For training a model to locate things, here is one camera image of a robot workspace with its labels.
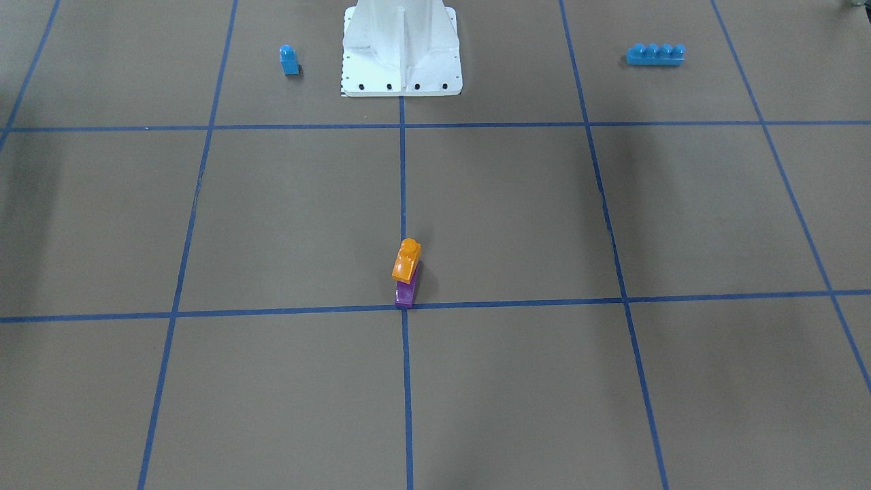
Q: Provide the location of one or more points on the orange trapezoid block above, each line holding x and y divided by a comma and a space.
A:
406, 261

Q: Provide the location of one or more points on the purple trapezoid block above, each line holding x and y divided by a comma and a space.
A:
405, 292

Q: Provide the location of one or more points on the small blue block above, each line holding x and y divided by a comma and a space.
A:
288, 60

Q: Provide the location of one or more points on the long blue four-stud block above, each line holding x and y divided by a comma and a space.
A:
654, 55

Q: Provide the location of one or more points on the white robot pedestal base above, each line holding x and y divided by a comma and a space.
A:
400, 49

